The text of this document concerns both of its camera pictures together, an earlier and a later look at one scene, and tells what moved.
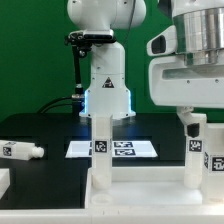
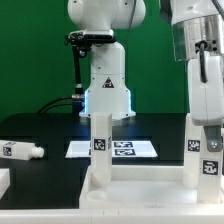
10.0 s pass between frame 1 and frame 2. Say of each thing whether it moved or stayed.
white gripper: moved
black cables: stayed
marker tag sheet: stayed
